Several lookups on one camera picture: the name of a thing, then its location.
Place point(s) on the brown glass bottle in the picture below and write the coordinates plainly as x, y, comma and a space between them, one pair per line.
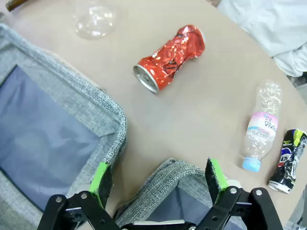
14, 4

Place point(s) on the person's white garment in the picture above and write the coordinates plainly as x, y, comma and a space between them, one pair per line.
275, 24

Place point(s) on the clear bottle with pink label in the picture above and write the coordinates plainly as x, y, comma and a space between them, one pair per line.
261, 129

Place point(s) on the grey fabric basket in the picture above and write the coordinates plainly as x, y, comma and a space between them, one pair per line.
168, 177
72, 79

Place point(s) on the crushed black drink can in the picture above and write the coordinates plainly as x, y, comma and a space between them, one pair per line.
287, 163

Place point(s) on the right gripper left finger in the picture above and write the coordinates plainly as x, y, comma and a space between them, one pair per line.
100, 189

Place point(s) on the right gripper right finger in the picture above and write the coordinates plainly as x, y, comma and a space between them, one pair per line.
216, 177

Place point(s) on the crushed red soda can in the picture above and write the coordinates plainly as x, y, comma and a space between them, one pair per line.
172, 60

